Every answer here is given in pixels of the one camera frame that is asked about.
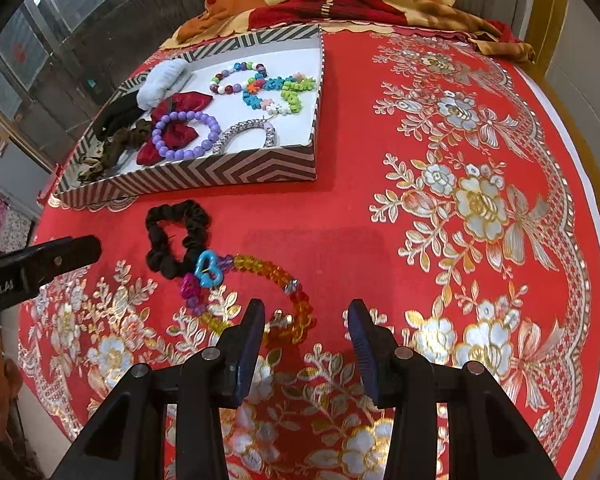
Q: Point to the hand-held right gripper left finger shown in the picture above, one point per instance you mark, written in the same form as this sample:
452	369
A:
245	345

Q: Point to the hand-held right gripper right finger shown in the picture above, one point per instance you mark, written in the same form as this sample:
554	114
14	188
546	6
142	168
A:
367	350

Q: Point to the black scrunchie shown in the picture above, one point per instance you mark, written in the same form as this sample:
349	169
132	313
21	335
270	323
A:
155	255

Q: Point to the black velvet hair band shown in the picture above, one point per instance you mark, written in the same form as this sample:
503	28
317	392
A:
117	110

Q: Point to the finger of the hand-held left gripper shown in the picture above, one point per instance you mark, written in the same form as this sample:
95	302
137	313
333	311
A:
65	257

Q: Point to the white fluffy scrunchie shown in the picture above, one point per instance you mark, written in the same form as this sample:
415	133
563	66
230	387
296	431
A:
160	82

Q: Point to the red floral tablecloth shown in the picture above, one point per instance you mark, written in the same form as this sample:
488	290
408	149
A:
380	210

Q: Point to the red bow hair clip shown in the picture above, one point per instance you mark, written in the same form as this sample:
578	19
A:
180	105

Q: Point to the beige dotted bow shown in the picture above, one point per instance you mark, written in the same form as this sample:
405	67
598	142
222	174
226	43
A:
90	170

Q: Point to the striped cardboard box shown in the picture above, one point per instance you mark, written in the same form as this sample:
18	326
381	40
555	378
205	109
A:
205	170

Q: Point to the dark brown scrunchie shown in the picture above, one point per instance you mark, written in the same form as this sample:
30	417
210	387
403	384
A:
130	137

